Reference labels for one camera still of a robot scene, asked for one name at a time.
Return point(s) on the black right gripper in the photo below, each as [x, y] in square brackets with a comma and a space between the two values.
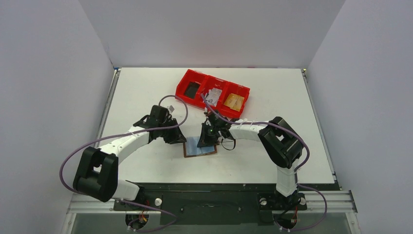
[210, 133]

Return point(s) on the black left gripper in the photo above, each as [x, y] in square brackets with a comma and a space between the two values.
[177, 137]

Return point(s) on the brown leather card holder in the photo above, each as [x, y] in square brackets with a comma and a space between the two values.
[192, 150]

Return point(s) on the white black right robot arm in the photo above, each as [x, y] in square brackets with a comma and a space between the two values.
[279, 140]

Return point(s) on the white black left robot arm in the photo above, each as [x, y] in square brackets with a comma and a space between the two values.
[97, 172]

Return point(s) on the white grey cards in bin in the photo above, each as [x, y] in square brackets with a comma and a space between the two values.
[213, 96]

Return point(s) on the yellow card in bin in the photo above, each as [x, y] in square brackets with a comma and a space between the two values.
[234, 102]

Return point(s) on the black card in bin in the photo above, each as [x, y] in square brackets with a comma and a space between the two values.
[191, 90]

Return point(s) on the red three-compartment plastic bin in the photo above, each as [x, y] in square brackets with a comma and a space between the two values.
[226, 97]

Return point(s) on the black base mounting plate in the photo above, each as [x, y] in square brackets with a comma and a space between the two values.
[202, 216]

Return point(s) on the aluminium front rail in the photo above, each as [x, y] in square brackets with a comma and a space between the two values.
[325, 201]

